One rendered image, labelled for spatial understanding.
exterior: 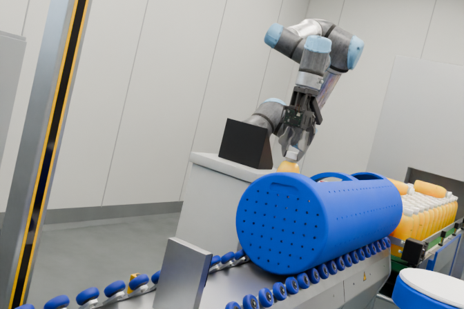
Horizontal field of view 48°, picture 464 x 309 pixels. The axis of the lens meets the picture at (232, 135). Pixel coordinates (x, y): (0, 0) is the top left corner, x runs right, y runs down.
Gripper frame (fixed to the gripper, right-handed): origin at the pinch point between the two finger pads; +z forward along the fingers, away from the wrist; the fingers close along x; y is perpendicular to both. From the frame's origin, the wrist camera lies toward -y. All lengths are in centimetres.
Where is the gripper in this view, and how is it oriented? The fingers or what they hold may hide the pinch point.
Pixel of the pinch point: (292, 154)
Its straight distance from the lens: 157.2
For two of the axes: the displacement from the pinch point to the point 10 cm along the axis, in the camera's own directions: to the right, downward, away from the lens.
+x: 8.3, 2.4, -5.1
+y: -5.1, -0.7, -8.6
